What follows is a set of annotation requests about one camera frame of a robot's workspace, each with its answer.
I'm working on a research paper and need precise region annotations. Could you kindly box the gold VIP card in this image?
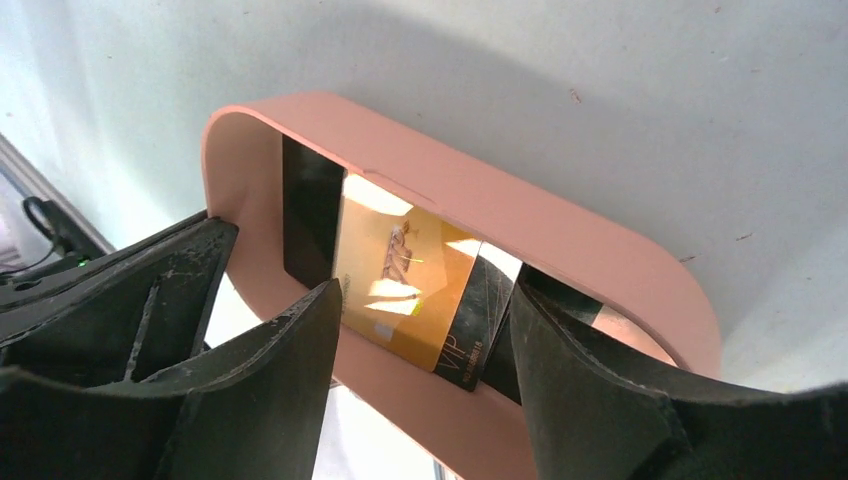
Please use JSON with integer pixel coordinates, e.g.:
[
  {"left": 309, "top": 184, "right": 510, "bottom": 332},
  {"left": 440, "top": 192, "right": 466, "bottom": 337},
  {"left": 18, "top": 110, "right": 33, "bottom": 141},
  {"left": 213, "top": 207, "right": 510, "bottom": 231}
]
[{"left": 334, "top": 174, "right": 481, "bottom": 371}]

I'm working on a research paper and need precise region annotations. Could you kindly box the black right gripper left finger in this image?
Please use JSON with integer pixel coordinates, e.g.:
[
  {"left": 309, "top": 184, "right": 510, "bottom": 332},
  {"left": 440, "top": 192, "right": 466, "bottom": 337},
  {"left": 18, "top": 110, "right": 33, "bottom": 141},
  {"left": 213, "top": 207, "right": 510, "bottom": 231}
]
[{"left": 1, "top": 280, "right": 342, "bottom": 479}]

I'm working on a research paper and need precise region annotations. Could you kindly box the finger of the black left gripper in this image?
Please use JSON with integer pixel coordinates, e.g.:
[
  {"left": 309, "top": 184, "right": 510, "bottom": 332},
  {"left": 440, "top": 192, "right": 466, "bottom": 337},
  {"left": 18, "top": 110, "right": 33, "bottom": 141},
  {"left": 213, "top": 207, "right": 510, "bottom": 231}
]
[{"left": 1, "top": 213, "right": 238, "bottom": 383}]

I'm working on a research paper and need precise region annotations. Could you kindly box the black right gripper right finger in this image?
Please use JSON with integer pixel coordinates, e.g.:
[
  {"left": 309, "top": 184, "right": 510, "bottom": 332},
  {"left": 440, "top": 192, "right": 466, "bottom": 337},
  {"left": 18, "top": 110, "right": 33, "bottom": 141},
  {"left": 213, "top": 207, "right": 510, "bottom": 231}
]
[{"left": 510, "top": 285, "right": 847, "bottom": 479}]

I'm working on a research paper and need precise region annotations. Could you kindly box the black VIP card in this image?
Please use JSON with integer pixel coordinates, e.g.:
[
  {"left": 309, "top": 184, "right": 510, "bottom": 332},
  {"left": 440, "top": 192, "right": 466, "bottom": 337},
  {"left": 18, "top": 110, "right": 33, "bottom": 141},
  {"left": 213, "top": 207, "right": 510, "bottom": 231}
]
[{"left": 434, "top": 239, "right": 603, "bottom": 404}]

